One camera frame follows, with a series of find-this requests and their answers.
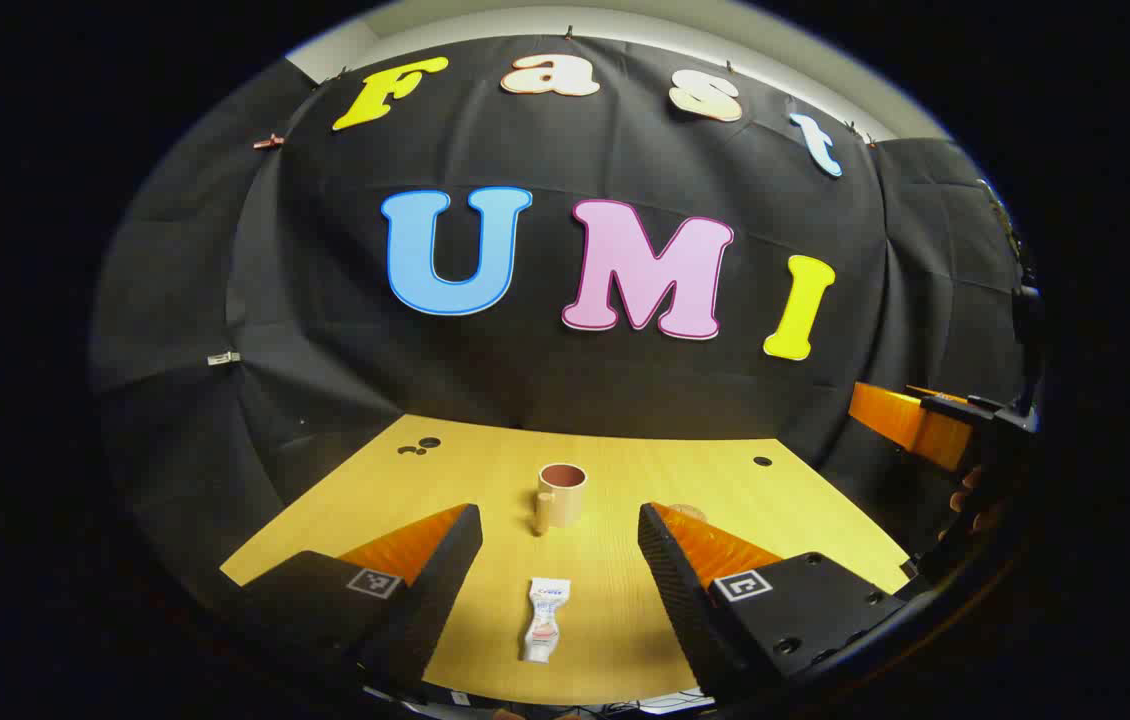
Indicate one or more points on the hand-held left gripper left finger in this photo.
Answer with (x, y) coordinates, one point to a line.
(435, 590)

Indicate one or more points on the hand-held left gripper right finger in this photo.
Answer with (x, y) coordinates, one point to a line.
(680, 600)

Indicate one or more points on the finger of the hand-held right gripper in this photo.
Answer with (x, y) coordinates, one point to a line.
(900, 420)

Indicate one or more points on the round brown coaster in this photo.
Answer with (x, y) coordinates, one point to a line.
(690, 512)

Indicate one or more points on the white toothpaste tube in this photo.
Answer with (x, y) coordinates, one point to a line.
(545, 620)

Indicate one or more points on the beige cup with brown inside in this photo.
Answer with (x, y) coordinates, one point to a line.
(565, 500)

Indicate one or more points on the wooden desktop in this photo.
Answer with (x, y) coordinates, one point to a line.
(485, 480)

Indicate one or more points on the black backdrop cloth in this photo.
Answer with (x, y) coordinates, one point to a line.
(545, 380)

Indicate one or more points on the white clip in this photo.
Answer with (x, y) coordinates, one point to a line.
(222, 358)

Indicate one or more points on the red clip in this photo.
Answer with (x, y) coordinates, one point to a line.
(268, 142)

